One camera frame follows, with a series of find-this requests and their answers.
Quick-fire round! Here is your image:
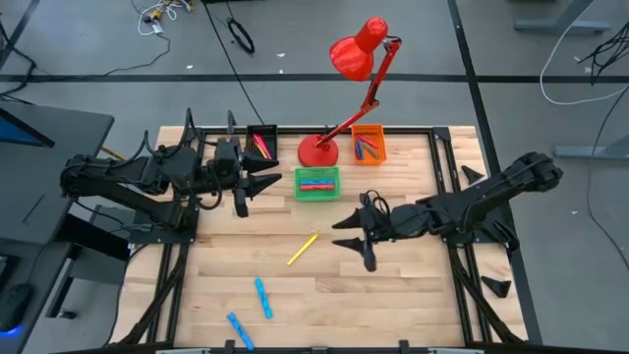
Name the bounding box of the black computer mouse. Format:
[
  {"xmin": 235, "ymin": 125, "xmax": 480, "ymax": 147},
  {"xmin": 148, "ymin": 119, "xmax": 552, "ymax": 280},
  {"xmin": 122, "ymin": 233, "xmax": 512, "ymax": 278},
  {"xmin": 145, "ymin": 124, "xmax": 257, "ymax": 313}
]
[{"xmin": 0, "ymin": 283, "xmax": 35, "ymax": 331}]

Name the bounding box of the white floor cable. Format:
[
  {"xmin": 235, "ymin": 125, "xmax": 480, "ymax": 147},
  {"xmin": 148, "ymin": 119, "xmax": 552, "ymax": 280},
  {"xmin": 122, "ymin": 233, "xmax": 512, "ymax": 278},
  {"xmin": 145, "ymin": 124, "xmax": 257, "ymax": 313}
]
[{"xmin": 539, "ymin": 0, "xmax": 629, "ymax": 107}]

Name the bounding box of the yellow floor cable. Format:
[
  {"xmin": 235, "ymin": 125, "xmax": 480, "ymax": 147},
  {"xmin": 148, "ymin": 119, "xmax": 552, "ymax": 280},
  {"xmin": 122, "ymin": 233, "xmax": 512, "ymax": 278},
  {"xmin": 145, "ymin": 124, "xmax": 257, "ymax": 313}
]
[{"xmin": 100, "ymin": 145, "xmax": 128, "ymax": 162}]

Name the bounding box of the black cable tangle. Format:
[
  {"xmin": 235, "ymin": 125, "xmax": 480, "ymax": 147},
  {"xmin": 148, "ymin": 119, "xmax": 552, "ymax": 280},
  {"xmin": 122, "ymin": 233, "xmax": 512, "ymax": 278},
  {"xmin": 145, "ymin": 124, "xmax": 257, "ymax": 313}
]
[{"xmin": 578, "ymin": 22, "xmax": 629, "ymax": 86}]

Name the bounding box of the black desk leg frame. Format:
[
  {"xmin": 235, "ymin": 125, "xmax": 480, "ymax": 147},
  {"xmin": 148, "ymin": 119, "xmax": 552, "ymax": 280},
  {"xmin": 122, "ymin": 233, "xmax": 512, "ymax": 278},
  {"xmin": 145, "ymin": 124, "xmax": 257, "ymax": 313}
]
[{"xmin": 46, "ymin": 210, "xmax": 132, "ymax": 321}]

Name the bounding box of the green plastic basket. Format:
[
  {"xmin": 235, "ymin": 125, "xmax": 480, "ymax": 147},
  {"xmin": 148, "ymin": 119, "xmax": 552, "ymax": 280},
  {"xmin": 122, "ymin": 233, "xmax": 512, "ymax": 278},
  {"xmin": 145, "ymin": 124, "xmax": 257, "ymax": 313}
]
[{"xmin": 293, "ymin": 165, "xmax": 342, "ymax": 203}]

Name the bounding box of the black metal table frame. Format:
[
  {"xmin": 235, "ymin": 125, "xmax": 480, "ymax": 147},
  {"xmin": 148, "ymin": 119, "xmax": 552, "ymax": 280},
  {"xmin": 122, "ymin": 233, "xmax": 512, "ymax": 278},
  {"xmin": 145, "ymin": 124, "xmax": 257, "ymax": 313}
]
[{"xmin": 110, "ymin": 125, "xmax": 530, "ymax": 348}]

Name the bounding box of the orange plastic basket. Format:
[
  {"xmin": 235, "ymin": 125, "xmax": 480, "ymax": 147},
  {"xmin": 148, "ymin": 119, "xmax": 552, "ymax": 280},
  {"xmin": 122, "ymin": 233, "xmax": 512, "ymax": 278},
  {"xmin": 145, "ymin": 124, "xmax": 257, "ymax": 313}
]
[{"xmin": 350, "ymin": 123, "xmax": 388, "ymax": 167}]

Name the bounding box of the red desk lamp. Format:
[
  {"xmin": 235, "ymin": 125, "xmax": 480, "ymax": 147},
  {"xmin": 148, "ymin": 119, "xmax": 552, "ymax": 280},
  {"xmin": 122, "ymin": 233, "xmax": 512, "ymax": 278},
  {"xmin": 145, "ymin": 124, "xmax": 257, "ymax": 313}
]
[{"xmin": 297, "ymin": 16, "xmax": 403, "ymax": 168}]

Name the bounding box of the computer monitor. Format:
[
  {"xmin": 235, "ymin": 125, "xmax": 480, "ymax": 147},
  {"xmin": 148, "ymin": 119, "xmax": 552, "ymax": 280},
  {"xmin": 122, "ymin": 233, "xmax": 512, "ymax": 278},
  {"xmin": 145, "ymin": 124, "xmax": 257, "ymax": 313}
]
[{"xmin": 0, "ymin": 106, "xmax": 56, "ymax": 149}]

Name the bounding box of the black power cable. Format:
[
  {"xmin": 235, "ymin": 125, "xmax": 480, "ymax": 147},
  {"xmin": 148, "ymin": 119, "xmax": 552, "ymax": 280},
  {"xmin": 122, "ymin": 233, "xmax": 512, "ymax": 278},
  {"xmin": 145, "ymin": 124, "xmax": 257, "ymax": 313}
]
[{"xmin": 202, "ymin": 0, "xmax": 267, "ymax": 127}]

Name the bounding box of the white cable bundle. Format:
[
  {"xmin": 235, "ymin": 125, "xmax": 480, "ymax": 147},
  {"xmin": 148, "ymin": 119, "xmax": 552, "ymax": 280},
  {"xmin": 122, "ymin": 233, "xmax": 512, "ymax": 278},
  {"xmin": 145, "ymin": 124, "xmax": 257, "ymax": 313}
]
[{"xmin": 129, "ymin": 0, "xmax": 196, "ymax": 37}]

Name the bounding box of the black plastic basket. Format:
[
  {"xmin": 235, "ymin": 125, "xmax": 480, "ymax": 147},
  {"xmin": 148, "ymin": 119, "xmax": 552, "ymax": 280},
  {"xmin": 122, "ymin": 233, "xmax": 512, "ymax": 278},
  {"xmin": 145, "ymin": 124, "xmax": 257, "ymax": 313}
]
[{"xmin": 245, "ymin": 124, "xmax": 279, "ymax": 167}]

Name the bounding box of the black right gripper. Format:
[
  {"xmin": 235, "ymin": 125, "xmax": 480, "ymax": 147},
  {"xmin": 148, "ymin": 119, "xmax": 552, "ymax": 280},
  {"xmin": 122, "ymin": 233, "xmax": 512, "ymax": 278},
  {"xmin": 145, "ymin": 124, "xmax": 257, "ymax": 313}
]
[{"xmin": 331, "ymin": 191, "xmax": 415, "ymax": 273}]

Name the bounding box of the grey desk foot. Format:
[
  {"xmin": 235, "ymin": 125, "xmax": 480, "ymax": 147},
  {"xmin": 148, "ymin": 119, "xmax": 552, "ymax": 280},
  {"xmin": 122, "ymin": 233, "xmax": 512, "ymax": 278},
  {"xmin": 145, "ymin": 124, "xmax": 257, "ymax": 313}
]
[
  {"xmin": 513, "ymin": 0, "xmax": 614, "ymax": 36},
  {"xmin": 553, "ymin": 133, "xmax": 629, "ymax": 161}
]

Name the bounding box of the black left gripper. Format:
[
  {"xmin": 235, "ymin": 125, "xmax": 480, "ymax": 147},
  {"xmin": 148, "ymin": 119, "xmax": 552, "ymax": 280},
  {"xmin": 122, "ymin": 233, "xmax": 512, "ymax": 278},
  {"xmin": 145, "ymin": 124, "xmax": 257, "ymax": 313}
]
[{"xmin": 194, "ymin": 137, "xmax": 284, "ymax": 219}]

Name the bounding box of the coiled black cable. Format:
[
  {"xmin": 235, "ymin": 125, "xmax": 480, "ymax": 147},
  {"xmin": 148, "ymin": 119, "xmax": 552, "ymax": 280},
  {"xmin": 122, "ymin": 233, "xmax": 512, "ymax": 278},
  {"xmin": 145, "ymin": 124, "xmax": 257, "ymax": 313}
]
[{"xmin": 226, "ymin": 17, "xmax": 257, "ymax": 55}]

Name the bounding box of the black office desk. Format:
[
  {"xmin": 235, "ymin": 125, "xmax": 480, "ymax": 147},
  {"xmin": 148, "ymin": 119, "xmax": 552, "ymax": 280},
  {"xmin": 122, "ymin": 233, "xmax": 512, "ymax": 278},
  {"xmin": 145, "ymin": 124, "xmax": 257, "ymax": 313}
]
[{"xmin": 0, "ymin": 100, "xmax": 116, "ymax": 247}]

